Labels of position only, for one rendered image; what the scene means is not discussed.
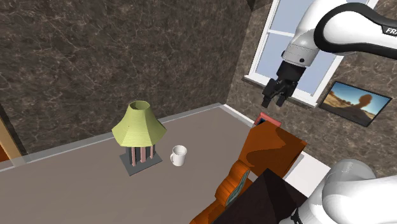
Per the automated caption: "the green shade table lamp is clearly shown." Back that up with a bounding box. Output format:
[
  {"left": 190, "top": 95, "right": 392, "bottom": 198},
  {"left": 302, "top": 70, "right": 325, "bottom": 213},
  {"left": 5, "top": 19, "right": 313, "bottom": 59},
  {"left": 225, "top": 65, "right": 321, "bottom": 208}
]
[{"left": 111, "top": 100, "right": 167, "bottom": 177}]

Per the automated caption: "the white mug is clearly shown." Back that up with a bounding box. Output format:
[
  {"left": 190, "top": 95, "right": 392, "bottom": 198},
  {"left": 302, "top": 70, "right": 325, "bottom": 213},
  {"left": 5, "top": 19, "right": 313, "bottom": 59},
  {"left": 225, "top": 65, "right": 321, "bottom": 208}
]
[{"left": 169, "top": 144, "right": 188, "bottom": 167}]

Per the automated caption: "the dark robot stand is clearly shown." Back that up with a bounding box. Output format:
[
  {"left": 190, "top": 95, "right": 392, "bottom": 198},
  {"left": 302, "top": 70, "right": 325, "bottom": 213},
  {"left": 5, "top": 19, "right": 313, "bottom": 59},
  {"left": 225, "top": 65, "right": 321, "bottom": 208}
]
[{"left": 213, "top": 168, "right": 309, "bottom": 224}]

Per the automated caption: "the white framed window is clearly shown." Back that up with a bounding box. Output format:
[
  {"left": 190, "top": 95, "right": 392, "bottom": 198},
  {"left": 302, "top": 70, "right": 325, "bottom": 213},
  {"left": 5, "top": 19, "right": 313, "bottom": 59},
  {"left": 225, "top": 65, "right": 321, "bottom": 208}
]
[{"left": 243, "top": 0, "right": 380, "bottom": 109}]

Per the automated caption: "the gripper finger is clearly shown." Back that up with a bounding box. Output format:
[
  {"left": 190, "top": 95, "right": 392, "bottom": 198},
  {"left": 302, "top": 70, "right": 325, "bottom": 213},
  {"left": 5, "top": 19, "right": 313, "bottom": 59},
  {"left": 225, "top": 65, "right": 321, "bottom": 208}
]
[
  {"left": 275, "top": 92, "right": 291, "bottom": 108},
  {"left": 261, "top": 90, "right": 275, "bottom": 109}
]

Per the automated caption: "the desert landscape wall picture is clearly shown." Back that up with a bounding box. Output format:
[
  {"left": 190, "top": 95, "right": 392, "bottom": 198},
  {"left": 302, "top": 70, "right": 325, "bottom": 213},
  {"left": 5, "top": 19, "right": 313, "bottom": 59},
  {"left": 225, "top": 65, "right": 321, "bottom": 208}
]
[{"left": 318, "top": 81, "right": 393, "bottom": 128}]

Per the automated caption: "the red picture frame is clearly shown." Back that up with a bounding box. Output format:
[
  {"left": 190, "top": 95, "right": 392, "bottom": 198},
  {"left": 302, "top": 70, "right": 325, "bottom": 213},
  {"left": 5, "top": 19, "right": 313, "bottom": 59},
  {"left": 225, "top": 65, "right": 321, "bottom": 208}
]
[{"left": 254, "top": 112, "right": 282, "bottom": 129}]

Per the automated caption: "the orange wooden clock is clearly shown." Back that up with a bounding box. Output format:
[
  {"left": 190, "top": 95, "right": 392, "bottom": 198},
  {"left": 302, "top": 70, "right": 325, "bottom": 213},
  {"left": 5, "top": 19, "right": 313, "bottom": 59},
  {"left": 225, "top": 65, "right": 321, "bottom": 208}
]
[{"left": 189, "top": 120, "right": 309, "bottom": 224}]

